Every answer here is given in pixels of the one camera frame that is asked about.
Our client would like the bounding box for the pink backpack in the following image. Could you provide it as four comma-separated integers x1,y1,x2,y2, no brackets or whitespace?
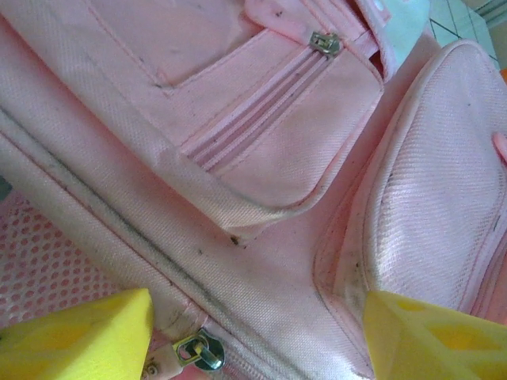
0,0,507,380

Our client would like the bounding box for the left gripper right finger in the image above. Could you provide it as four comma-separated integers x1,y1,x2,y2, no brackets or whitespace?
364,291,507,380

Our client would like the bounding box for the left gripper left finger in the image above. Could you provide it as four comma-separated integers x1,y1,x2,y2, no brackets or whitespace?
0,287,154,380

